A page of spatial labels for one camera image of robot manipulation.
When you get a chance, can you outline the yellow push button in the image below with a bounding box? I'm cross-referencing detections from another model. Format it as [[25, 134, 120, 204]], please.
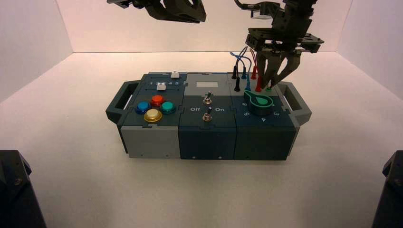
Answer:
[[143, 109, 163, 123]]

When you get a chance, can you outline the grey and teal control box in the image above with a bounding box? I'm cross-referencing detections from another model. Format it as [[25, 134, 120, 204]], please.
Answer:
[[105, 71, 312, 161]]

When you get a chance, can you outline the green rotary knob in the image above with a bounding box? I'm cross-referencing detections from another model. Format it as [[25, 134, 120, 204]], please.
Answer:
[[243, 90, 274, 116]]

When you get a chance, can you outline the blue push button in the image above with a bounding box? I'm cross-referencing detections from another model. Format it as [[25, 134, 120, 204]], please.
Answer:
[[135, 101, 152, 115]]

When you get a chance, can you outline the black camera cable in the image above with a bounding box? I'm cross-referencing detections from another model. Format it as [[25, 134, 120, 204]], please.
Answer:
[[234, 0, 253, 10]]

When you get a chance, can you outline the teal push button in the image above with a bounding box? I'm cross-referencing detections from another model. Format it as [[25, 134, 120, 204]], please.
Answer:
[[160, 101, 176, 115]]

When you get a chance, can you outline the black jumper wire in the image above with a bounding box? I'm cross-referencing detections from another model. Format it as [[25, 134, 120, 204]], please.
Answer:
[[231, 47, 249, 93]]

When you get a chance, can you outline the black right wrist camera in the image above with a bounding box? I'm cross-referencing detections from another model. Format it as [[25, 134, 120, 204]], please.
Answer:
[[250, 2, 281, 22]]

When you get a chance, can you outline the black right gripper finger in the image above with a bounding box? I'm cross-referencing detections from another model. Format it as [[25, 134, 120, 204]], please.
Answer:
[[270, 51, 302, 89], [256, 49, 281, 88]]

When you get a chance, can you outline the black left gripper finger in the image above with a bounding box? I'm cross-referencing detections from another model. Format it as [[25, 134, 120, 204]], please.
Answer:
[[175, 0, 207, 24], [144, 0, 190, 23]]

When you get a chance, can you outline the red jumper wire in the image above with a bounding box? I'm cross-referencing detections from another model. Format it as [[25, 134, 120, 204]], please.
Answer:
[[249, 47, 263, 93]]

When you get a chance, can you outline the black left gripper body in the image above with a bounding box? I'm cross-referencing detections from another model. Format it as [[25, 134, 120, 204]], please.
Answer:
[[107, 0, 149, 9]]

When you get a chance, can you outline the blue jumper wire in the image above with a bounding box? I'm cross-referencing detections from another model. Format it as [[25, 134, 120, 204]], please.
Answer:
[[230, 51, 252, 92]]

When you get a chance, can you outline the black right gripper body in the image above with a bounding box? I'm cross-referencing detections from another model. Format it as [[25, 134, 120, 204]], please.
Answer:
[[245, 0, 325, 53]]

